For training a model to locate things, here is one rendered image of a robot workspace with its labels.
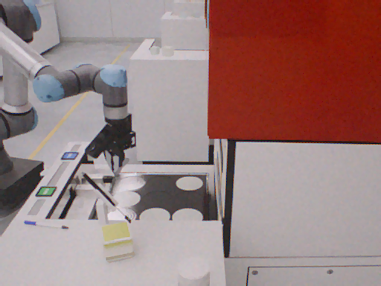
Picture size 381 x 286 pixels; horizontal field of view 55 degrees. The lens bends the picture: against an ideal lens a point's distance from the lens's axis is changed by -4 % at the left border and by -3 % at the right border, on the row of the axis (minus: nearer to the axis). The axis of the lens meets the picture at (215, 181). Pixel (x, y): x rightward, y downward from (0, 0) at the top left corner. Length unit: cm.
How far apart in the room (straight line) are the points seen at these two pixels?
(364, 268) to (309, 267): 19
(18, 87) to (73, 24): 802
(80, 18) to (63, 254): 862
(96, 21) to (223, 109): 852
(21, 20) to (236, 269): 108
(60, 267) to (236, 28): 72
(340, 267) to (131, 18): 838
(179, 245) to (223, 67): 47
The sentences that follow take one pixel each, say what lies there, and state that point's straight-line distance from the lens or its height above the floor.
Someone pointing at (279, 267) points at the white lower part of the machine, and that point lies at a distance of 127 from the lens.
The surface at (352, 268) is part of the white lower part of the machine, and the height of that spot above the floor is 77.
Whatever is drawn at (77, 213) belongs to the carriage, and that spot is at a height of 88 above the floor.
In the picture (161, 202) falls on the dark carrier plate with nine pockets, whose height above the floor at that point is 90.
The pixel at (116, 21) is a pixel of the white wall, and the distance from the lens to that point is 930.
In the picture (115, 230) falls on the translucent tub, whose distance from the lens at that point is 99.
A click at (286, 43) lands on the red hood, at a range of 94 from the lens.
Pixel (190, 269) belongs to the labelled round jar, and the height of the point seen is 106.
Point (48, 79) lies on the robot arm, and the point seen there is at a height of 135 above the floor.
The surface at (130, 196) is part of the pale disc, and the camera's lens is 136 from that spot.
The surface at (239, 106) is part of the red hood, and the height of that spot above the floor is 131.
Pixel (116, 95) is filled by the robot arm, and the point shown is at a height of 129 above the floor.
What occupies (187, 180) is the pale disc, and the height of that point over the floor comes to 90.
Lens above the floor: 163
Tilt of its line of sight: 31 degrees down
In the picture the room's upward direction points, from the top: 2 degrees clockwise
